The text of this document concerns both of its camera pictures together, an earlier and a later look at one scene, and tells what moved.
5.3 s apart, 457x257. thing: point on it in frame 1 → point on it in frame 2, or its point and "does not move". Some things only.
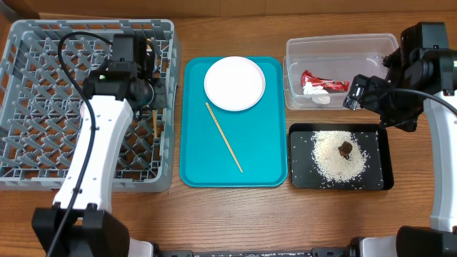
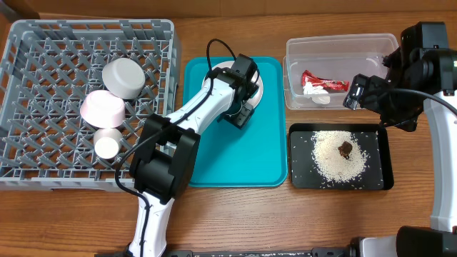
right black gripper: [398, 120] does not move
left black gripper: [143, 108] → [241, 118]
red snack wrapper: [330, 85] does not move
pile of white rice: [339, 155] does not move
